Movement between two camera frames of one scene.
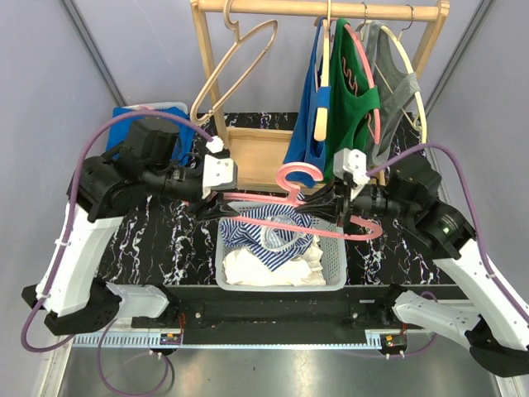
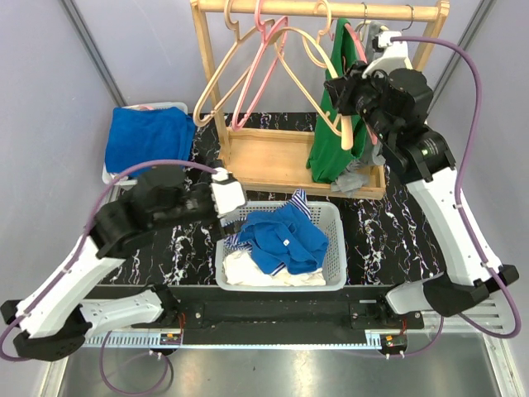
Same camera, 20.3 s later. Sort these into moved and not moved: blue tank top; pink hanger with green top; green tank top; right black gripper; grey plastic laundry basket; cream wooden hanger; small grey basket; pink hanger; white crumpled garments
Moved: right black gripper; pink hanger; cream wooden hanger; blue tank top
Not moved: green tank top; pink hanger with green top; small grey basket; grey plastic laundry basket; white crumpled garments
